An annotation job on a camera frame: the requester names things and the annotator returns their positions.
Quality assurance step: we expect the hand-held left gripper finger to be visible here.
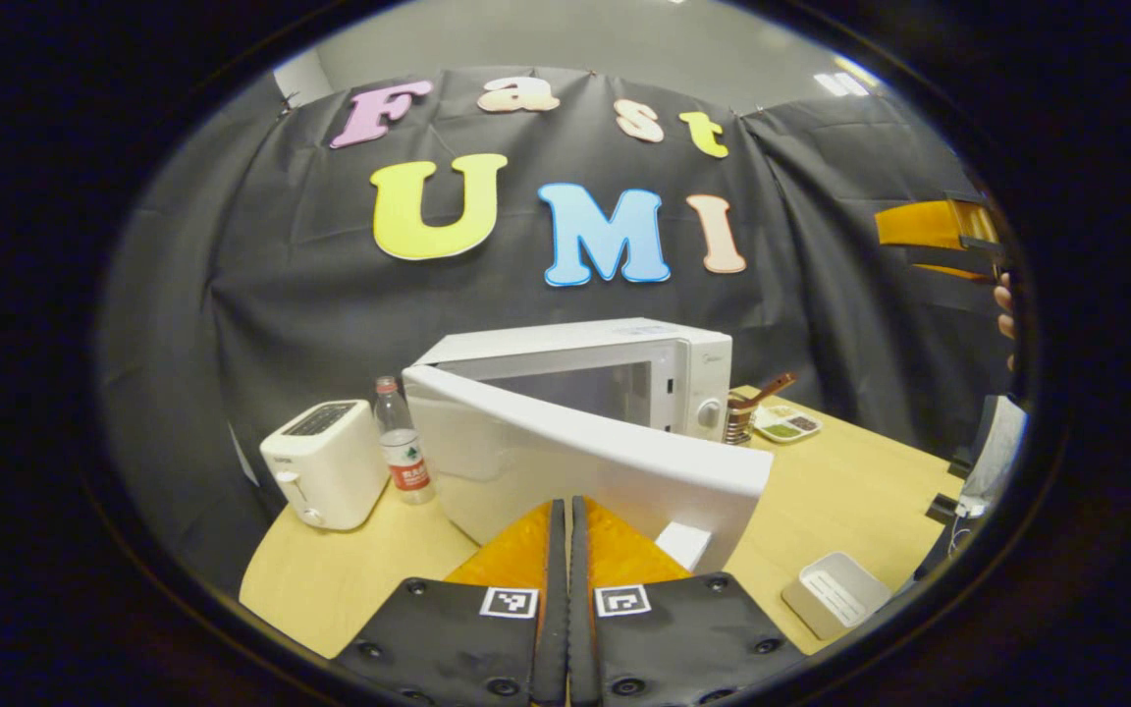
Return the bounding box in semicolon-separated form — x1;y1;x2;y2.
330;498;568;707
570;496;807;707

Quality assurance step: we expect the white microwave oven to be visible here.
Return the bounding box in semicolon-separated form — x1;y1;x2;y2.
402;317;775;575

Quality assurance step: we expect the plastic bottle with red label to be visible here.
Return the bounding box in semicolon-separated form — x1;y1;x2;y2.
373;376;436;506

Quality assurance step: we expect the white divided dish of beans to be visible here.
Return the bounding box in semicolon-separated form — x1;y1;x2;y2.
754;405;822;444

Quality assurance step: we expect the white toaster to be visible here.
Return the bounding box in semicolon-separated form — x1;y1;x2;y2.
259;399;390;532

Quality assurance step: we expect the black backdrop cloth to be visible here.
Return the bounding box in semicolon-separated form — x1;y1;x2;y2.
99;64;1028;590

